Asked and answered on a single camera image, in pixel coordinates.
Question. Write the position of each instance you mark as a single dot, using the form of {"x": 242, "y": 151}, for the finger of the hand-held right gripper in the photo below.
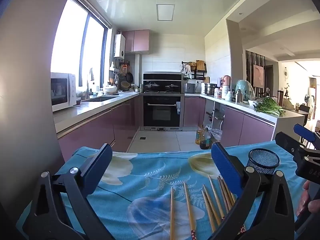
{"x": 287, "y": 141}
{"x": 303, "y": 132}

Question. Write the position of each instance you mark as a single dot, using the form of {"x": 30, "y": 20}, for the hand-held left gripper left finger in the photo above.
{"x": 96, "y": 170}

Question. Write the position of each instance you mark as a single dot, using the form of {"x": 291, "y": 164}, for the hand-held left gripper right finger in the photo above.
{"x": 226, "y": 170}

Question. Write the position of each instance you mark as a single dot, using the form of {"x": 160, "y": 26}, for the bundle of wooden chopsticks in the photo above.
{"x": 225, "y": 192}

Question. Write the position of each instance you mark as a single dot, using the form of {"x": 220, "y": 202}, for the black mesh utensil holder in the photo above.
{"x": 263, "y": 166}

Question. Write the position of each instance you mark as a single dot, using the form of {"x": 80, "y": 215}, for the person's right hand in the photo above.
{"x": 303, "y": 200}

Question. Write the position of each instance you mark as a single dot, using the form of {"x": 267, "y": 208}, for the dark dining chair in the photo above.
{"x": 303, "y": 108}

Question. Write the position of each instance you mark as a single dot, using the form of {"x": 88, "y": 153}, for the green leafy vegetables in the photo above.
{"x": 271, "y": 108}

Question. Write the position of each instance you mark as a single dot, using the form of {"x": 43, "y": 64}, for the clear plastic bag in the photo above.
{"x": 216, "y": 133}

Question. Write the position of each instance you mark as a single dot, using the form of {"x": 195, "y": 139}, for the pink kitchen base cabinets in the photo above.
{"x": 250, "y": 127}
{"x": 100, "y": 127}

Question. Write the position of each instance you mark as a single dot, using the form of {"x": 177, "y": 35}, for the blue floral tablecloth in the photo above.
{"x": 150, "y": 180}

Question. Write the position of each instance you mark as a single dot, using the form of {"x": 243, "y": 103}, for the dark door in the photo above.
{"x": 269, "y": 77}

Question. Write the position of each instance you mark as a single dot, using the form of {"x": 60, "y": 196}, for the steel thermos bottle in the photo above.
{"x": 239, "y": 97}

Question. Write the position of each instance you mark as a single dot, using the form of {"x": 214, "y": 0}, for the pale green round appliance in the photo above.
{"x": 243, "y": 87}

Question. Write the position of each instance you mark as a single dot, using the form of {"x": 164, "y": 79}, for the kitchen sink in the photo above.
{"x": 102, "y": 99}

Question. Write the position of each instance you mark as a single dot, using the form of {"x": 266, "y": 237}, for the steel kitchen faucet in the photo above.
{"x": 87, "y": 92}

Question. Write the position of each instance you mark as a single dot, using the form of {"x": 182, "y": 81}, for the white jar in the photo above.
{"x": 225, "y": 91}

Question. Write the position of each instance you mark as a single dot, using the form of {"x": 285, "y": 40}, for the white casserole pot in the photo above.
{"x": 110, "y": 90}

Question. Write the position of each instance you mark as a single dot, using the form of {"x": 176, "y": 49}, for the steel stockpot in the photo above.
{"x": 210, "y": 89}

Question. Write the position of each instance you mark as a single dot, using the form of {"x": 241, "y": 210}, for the white microwave oven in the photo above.
{"x": 71, "y": 90}

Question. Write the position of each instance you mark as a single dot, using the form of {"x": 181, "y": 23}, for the black built-in oven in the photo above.
{"x": 162, "y": 112}

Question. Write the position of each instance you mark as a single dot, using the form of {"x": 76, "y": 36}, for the pink electric kettle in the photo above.
{"x": 226, "y": 80}

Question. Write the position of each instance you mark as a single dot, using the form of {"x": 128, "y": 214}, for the dark slatted partition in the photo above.
{"x": 249, "y": 62}

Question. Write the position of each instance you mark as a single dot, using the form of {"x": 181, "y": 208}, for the woven basket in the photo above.
{"x": 125, "y": 86}

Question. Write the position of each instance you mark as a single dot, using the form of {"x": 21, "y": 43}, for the small steel kettle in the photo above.
{"x": 138, "y": 89}

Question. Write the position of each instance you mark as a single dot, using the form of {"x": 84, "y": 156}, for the hanging black frying pan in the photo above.
{"x": 129, "y": 77}

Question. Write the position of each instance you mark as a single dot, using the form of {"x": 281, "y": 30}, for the black pot with glass lid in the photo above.
{"x": 152, "y": 85}
{"x": 172, "y": 86}

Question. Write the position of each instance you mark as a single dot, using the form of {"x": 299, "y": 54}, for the wooden cutting board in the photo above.
{"x": 200, "y": 65}

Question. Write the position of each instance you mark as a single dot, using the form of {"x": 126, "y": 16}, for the black range hood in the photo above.
{"x": 162, "y": 77}

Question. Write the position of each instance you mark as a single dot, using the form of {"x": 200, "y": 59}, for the white water heater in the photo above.
{"x": 119, "y": 45}

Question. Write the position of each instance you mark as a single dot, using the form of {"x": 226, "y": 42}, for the kitchen window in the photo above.
{"x": 72, "y": 42}

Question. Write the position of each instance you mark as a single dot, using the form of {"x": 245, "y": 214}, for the ceiling light panel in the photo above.
{"x": 165, "y": 12}

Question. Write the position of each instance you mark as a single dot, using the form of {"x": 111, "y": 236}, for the wall clock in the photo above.
{"x": 286, "y": 72}

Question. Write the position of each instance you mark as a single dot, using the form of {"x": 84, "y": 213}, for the pink wall painting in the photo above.
{"x": 258, "y": 76}

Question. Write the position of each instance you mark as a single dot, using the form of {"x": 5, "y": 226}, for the black wall shelf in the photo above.
{"x": 197, "y": 75}

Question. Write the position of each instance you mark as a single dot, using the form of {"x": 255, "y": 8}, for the wall rack with kitchen tools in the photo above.
{"x": 116, "y": 68}

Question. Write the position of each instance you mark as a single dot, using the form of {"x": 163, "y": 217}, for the pink wall cabinet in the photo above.
{"x": 136, "y": 41}

